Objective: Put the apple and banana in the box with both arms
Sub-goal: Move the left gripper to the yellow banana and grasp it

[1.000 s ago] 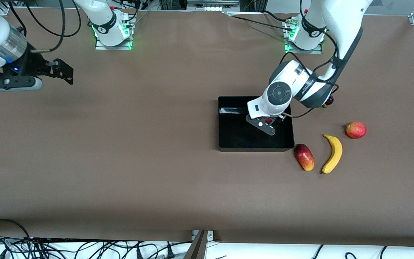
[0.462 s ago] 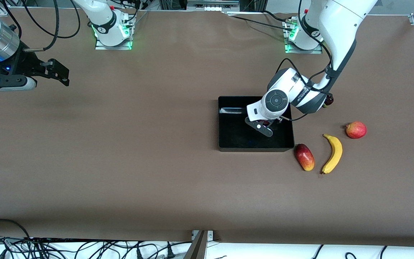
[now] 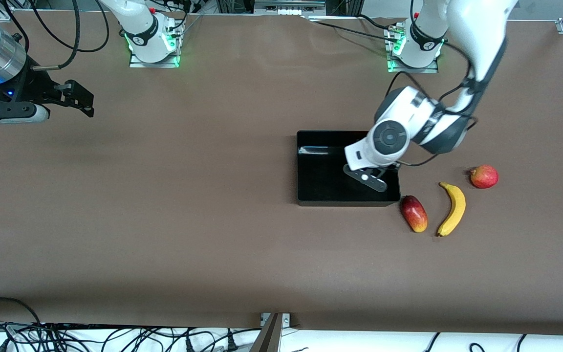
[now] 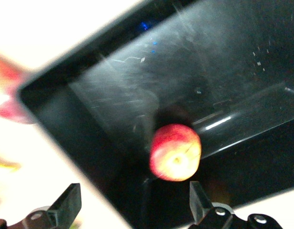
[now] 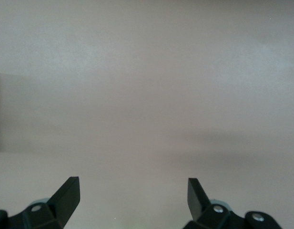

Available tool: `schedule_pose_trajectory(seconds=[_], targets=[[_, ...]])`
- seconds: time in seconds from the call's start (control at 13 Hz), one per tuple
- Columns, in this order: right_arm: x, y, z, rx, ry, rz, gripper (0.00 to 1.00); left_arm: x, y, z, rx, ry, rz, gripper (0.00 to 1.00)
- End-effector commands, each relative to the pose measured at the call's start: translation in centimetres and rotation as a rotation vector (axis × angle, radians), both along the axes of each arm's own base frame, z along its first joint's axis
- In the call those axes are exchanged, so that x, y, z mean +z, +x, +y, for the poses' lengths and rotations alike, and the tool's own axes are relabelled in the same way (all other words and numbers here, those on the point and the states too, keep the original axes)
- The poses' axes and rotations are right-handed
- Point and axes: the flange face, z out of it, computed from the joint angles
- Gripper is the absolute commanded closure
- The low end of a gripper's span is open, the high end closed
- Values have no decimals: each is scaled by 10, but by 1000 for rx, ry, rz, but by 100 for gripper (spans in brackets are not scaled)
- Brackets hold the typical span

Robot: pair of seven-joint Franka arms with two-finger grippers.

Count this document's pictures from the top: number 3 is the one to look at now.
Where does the grey diagonal beam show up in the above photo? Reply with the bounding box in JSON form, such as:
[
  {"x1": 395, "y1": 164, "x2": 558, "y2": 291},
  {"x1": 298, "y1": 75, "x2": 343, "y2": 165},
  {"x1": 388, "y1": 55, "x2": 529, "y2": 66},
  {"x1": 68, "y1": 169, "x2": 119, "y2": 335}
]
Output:
[{"x1": 250, "y1": 313, "x2": 282, "y2": 352}]

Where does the red apple far right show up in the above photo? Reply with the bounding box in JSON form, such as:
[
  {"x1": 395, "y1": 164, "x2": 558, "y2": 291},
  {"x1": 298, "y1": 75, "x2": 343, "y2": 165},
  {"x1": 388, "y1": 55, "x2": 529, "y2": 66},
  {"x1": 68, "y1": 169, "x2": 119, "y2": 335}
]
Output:
[{"x1": 469, "y1": 165, "x2": 499, "y2": 189}]

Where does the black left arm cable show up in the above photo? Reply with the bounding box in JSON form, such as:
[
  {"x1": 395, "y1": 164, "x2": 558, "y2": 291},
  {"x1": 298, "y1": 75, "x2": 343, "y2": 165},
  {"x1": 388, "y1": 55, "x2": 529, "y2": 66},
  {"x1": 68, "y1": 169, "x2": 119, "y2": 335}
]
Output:
[{"x1": 384, "y1": 42, "x2": 477, "y2": 169}]

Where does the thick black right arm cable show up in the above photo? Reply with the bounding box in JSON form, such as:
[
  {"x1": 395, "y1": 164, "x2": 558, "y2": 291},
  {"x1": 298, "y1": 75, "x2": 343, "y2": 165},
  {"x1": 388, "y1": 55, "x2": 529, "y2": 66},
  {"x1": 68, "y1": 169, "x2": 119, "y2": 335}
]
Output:
[{"x1": 31, "y1": 0, "x2": 81, "y2": 71}]

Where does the yellow banana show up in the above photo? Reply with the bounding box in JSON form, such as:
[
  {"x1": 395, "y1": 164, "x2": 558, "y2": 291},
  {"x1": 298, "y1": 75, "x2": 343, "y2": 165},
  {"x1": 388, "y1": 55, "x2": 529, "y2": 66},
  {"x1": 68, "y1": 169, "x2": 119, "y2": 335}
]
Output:
[{"x1": 437, "y1": 181, "x2": 467, "y2": 238}]

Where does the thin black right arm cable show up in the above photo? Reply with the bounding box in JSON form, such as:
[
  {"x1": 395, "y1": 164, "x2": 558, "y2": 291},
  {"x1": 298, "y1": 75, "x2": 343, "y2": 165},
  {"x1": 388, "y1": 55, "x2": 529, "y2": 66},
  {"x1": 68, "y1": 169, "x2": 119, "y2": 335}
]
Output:
[{"x1": 3, "y1": 0, "x2": 30, "y2": 52}]

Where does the looping black right arm cable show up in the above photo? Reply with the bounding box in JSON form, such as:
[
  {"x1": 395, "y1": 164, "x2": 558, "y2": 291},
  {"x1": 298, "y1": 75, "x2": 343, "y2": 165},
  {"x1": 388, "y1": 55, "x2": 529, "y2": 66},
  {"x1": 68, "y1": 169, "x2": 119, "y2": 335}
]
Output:
[{"x1": 32, "y1": 0, "x2": 111, "y2": 53}]

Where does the arched black floor cable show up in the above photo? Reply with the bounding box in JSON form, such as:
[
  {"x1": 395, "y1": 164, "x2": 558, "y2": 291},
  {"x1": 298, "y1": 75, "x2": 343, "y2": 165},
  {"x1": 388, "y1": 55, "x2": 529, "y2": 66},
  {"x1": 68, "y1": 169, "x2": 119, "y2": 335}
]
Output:
[{"x1": 0, "y1": 297, "x2": 43, "y2": 326}]

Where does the brown table cover sheet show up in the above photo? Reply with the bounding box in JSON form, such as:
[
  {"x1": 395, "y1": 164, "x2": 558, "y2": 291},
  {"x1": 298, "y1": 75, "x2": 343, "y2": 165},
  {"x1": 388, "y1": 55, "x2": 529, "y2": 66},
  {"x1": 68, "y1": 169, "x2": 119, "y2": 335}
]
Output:
[{"x1": 0, "y1": 10, "x2": 563, "y2": 335}]

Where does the red yellow mango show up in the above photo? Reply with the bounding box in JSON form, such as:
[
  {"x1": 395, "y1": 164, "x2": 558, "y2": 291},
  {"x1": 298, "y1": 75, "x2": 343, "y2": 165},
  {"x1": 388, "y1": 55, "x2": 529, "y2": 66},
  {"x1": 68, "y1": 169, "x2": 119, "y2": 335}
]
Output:
[{"x1": 400, "y1": 195, "x2": 429, "y2": 233}]

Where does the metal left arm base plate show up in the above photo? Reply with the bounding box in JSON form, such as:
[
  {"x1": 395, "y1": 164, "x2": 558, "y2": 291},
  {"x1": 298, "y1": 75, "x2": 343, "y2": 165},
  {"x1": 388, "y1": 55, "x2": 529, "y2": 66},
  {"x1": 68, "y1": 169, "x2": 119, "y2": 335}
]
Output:
[{"x1": 387, "y1": 27, "x2": 439, "y2": 74}]

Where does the silver metal bracket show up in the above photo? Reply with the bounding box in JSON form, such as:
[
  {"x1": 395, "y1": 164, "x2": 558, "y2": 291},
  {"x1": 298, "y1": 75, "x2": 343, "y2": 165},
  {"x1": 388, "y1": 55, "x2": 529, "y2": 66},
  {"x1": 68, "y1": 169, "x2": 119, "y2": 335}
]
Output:
[{"x1": 260, "y1": 313, "x2": 291, "y2": 327}]

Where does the black cable across table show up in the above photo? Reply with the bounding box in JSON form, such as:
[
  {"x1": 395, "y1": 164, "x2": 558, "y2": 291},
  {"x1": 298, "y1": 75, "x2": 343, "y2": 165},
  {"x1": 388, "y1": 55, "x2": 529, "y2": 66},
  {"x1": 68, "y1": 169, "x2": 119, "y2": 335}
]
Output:
[{"x1": 306, "y1": 15, "x2": 399, "y2": 40}]

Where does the grey connector panel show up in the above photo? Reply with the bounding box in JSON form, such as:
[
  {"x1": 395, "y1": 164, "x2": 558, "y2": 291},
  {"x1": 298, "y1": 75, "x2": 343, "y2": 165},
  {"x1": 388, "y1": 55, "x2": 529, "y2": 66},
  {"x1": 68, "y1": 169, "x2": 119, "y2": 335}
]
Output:
[{"x1": 254, "y1": 0, "x2": 327, "y2": 16}]

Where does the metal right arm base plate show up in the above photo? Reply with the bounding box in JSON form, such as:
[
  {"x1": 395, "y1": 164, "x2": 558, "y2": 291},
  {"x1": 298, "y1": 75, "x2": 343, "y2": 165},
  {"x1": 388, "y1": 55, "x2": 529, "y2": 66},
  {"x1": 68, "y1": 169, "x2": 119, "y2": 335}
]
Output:
[{"x1": 129, "y1": 20, "x2": 180, "y2": 68}]

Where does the black plastic box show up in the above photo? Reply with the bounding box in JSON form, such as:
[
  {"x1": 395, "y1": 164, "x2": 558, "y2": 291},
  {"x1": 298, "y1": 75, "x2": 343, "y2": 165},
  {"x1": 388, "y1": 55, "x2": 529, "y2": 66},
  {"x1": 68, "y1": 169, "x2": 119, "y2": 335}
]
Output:
[{"x1": 296, "y1": 130, "x2": 402, "y2": 207}]

